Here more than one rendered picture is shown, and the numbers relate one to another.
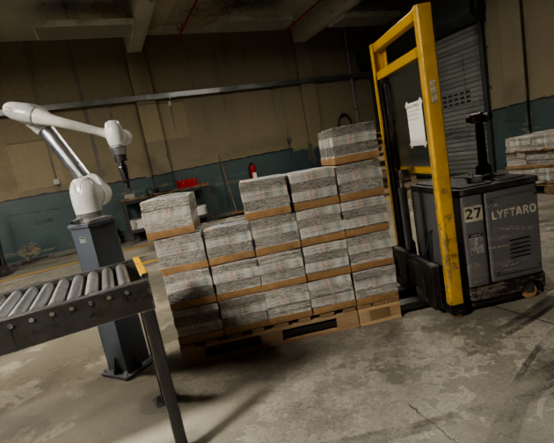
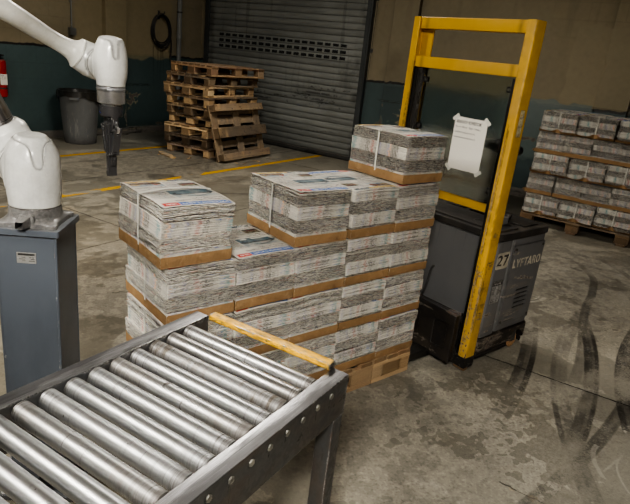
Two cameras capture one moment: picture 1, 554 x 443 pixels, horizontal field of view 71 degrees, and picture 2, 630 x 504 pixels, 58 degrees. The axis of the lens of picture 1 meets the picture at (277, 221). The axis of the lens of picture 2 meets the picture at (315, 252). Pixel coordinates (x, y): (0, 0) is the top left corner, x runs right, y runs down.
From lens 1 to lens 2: 1.57 m
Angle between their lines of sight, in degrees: 37
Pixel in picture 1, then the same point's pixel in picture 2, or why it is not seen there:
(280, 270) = (314, 317)
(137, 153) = not seen: outside the picture
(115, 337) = not seen: hidden behind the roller
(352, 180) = (411, 206)
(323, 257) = (359, 299)
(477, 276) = (486, 326)
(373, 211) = (417, 246)
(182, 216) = (218, 234)
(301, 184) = (364, 203)
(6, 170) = not seen: outside the picture
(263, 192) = (322, 210)
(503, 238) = (512, 287)
